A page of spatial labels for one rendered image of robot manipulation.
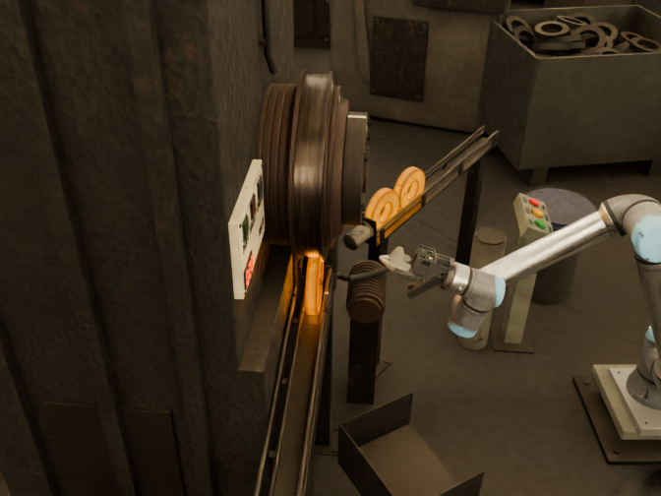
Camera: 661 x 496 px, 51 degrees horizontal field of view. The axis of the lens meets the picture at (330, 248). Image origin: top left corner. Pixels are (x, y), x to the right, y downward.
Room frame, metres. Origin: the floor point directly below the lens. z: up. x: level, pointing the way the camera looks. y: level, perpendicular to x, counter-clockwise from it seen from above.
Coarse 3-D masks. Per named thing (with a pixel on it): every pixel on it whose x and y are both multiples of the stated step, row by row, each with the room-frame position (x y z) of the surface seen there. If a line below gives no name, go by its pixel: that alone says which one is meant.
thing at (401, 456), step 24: (384, 408) 1.13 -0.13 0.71; (408, 408) 1.17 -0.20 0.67; (360, 432) 1.10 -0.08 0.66; (384, 432) 1.13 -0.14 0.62; (408, 432) 1.14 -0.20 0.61; (360, 456) 0.99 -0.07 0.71; (384, 456) 1.07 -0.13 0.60; (408, 456) 1.08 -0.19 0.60; (432, 456) 1.08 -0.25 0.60; (360, 480) 0.98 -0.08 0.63; (384, 480) 1.01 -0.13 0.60; (408, 480) 1.01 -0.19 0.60; (432, 480) 1.01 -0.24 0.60; (480, 480) 0.94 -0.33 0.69
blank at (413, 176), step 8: (408, 168) 2.13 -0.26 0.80; (416, 168) 2.13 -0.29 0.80; (400, 176) 2.10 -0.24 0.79; (408, 176) 2.09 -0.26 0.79; (416, 176) 2.12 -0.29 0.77; (424, 176) 2.16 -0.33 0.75; (400, 184) 2.07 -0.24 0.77; (408, 184) 2.09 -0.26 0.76; (416, 184) 2.14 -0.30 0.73; (424, 184) 2.17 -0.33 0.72; (400, 192) 2.06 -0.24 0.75; (408, 192) 2.15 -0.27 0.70; (416, 192) 2.13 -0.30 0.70; (400, 200) 2.06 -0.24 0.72; (408, 200) 2.10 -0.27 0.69; (400, 208) 2.06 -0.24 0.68
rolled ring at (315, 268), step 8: (312, 264) 1.51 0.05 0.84; (320, 264) 1.54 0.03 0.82; (312, 272) 1.49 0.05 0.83; (320, 272) 1.61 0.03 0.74; (312, 280) 1.48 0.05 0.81; (320, 280) 1.60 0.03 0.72; (312, 288) 1.47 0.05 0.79; (320, 288) 1.58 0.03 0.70; (312, 296) 1.46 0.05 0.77; (320, 296) 1.56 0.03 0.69; (312, 304) 1.46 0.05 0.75; (320, 304) 1.54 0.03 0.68; (312, 312) 1.47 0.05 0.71
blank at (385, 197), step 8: (384, 192) 1.99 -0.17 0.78; (392, 192) 2.02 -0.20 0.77; (376, 200) 1.97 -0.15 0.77; (384, 200) 1.98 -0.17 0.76; (392, 200) 2.02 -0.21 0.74; (368, 208) 1.96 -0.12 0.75; (376, 208) 1.95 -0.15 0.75; (384, 208) 2.04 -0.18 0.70; (392, 208) 2.02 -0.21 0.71; (368, 216) 1.94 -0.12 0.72; (376, 216) 1.95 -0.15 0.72; (384, 216) 2.02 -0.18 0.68; (392, 216) 2.03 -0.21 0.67
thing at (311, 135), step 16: (304, 80) 1.55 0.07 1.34; (320, 80) 1.55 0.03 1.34; (336, 80) 1.70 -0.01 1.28; (304, 96) 1.48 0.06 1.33; (320, 96) 1.48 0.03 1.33; (304, 112) 1.44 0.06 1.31; (320, 112) 1.44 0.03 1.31; (304, 128) 1.41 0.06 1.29; (320, 128) 1.41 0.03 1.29; (304, 144) 1.38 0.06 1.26; (320, 144) 1.37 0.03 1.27; (304, 160) 1.36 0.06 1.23; (320, 160) 1.35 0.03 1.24; (304, 176) 1.34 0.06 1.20; (320, 176) 1.33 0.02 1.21; (304, 192) 1.33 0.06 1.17; (320, 192) 1.32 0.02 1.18; (304, 208) 1.33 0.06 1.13; (320, 208) 1.31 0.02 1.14; (304, 224) 1.33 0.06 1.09; (320, 224) 1.31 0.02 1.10; (304, 240) 1.34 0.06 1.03; (320, 240) 1.32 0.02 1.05; (320, 256) 1.36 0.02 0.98
